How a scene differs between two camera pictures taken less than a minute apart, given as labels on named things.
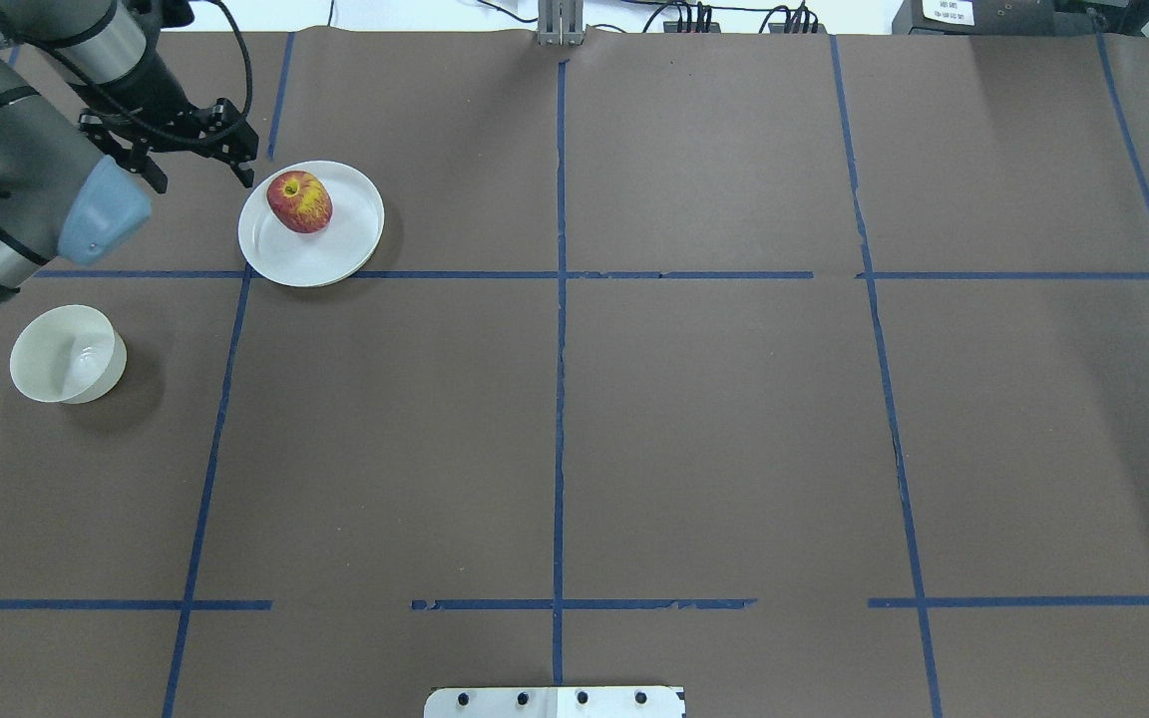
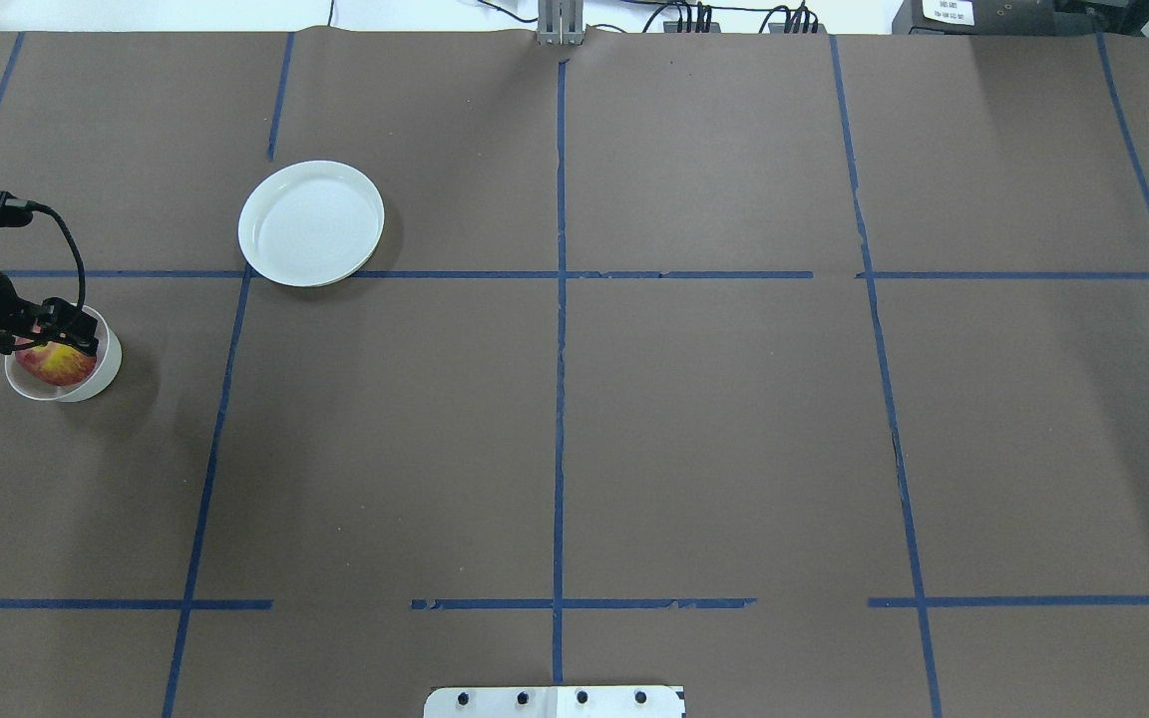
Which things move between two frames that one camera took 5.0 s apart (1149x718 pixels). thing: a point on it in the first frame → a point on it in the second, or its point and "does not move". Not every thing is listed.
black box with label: x=973 y=17 does not move
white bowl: x=68 y=354 does not move
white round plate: x=322 y=256 does not move
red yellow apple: x=299 y=201 → x=53 y=363
